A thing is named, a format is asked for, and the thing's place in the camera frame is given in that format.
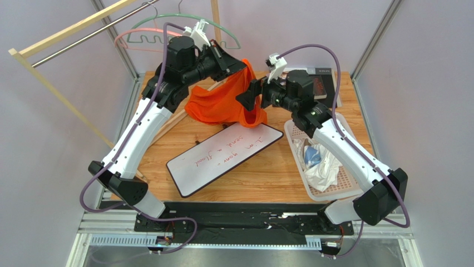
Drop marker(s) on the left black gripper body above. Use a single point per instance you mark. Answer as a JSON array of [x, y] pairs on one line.
[[218, 68]]

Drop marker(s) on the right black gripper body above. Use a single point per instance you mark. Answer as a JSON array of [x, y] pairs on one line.
[[256, 90]]

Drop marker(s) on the orange t shirt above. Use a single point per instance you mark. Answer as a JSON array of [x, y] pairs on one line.
[[220, 105]]

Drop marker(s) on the pink clothes hanger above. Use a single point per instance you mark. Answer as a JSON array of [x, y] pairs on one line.
[[144, 35]]

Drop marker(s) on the white printed t shirt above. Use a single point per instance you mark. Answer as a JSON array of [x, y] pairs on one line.
[[320, 167]]

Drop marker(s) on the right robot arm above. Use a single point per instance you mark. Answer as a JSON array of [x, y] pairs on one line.
[[383, 187]]

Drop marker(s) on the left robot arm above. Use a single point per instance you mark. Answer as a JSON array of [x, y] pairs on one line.
[[184, 64]]

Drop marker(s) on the dark red cover book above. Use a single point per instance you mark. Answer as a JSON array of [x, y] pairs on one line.
[[318, 88]]

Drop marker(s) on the large black book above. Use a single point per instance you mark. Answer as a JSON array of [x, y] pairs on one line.
[[328, 77]]

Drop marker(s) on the whiteboard with red writing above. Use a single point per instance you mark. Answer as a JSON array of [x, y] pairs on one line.
[[217, 155]]

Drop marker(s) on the white plastic basket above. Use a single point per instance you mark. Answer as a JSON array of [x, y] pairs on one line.
[[346, 185]]

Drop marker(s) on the wooden clothes rack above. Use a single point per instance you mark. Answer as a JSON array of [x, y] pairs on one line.
[[41, 139]]

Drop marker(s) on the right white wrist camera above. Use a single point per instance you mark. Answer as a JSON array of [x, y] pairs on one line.
[[276, 64]]

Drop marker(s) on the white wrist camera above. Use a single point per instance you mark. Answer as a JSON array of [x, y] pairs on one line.
[[197, 34], [276, 64]]

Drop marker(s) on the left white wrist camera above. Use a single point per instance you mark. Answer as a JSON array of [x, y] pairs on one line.
[[197, 34]]

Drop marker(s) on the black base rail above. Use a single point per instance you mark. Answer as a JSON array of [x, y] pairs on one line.
[[243, 225]]

